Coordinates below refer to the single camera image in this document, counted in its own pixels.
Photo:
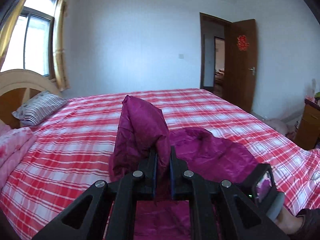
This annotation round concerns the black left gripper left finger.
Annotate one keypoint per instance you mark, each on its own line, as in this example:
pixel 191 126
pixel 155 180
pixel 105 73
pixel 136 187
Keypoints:
pixel 106 210

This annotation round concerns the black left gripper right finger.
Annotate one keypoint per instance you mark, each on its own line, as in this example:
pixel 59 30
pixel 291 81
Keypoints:
pixel 219 210

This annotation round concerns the magenta puffer jacket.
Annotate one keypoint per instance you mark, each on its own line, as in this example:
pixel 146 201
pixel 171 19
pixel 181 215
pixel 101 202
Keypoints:
pixel 141 127

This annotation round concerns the right hand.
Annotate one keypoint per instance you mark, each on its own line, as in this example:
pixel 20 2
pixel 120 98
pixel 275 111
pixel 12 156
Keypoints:
pixel 288 222

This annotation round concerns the red white plaid bedsheet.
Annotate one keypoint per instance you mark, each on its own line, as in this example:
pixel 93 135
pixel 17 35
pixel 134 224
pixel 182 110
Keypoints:
pixel 74 148

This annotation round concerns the brown wooden desk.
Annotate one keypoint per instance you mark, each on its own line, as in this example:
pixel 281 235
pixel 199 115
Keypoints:
pixel 307 136

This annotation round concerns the items on desk top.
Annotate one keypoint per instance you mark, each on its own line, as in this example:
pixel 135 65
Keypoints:
pixel 312 92

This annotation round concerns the pink floral quilt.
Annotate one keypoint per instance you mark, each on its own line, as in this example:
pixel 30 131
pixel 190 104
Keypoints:
pixel 15 143

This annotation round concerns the striped pillow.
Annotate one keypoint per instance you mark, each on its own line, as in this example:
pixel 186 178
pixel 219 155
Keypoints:
pixel 38 108

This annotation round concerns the beige wooden headboard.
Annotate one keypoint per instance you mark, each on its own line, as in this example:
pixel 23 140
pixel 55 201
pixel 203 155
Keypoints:
pixel 17 87

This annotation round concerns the red double happiness sticker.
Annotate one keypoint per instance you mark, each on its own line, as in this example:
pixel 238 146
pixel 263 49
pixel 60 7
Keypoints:
pixel 242 43

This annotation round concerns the yellow curtain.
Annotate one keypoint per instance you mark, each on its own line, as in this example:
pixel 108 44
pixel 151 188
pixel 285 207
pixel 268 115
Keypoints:
pixel 60 69

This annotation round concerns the brown wooden door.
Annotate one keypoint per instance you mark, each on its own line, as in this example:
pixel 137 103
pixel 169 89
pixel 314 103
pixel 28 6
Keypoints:
pixel 239 83

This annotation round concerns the window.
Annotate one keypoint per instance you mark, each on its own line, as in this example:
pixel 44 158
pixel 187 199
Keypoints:
pixel 26 37

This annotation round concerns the silver door handle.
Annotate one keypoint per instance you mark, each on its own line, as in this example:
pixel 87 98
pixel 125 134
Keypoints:
pixel 252 70

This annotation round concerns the dark wooden door frame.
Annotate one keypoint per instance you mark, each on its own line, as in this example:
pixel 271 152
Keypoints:
pixel 212 53

